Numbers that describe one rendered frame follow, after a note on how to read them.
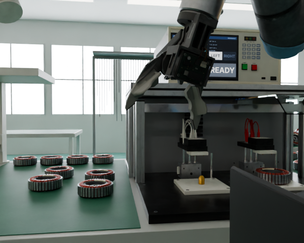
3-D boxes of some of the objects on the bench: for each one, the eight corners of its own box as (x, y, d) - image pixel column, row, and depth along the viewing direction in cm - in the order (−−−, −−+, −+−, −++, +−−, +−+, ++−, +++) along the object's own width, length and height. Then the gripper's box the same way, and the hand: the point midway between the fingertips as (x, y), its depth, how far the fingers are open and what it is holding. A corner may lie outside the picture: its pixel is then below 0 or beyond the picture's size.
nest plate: (308, 190, 87) (308, 186, 87) (262, 192, 85) (262, 187, 85) (279, 179, 102) (279, 175, 102) (240, 180, 100) (240, 176, 100)
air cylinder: (201, 178, 103) (201, 163, 102) (181, 179, 102) (181, 164, 101) (197, 175, 108) (197, 161, 107) (178, 176, 107) (178, 161, 106)
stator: (103, 200, 83) (103, 188, 83) (70, 196, 87) (70, 184, 86) (118, 190, 94) (118, 179, 94) (89, 187, 97) (89, 177, 97)
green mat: (140, 228, 64) (140, 227, 64) (-169, 245, 55) (-169, 244, 55) (124, 160, 157) (124, 159, 157) (8, 162, 148) (8, 162, 148)
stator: (287, 167, 134) (287, 159, 134) (309, 167, 135) (309, 159, 135) (303, 172, 123) (303, 164, 123) (326, 171, 124) (326, 163, 124)
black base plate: (388, 211, 74) (388, 203, 74) (148, 224, 66) (148, 214, 66) (282, 173, 121) (282, 168, 121) (133, 178, 112) (133, 172, 112)
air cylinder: (263, 176, 106) (263, 162, 106) (244, 177, 105) (244, 162, 105) (256, 173, 111) (256, 159, 111) (238, 174, 110) (238, 160, 110)
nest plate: (233, 193, 84) (233, 189, 84) (184, 195, 82) (184, 191, 82) (215, 181, 99) (215, 177, 99) (173, 182, 97) (173, 179, 97)
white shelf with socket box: (39, 173, 122) (38, 67, 121) (-53, 175, 117) (-56, 65, 116) (55, 160, 157) (55, 77, 156) (-16, 161, 152) (-17, 76, 151)
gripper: (156, -9, 44) (118, 113, 46) (257, 35, 50) (219, 141, 52) (143, 2, 52) (111, 104, 54) (231, 39, 58) (200, 130, 60)
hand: (160, 120), depth 56 cm, fingers open, 14 cm apart
